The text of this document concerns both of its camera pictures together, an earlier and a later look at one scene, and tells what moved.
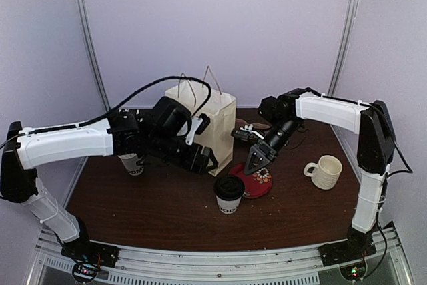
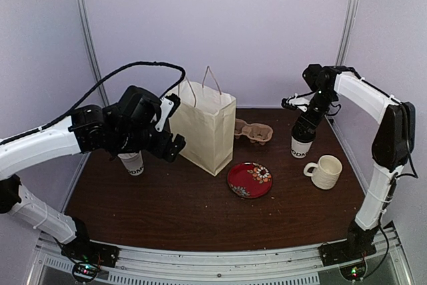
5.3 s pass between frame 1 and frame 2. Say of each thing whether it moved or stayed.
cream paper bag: stayed
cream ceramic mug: stayed
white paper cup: moved
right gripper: moved
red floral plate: stayed
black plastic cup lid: moved
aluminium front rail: stayed
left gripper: moved
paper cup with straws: stayed
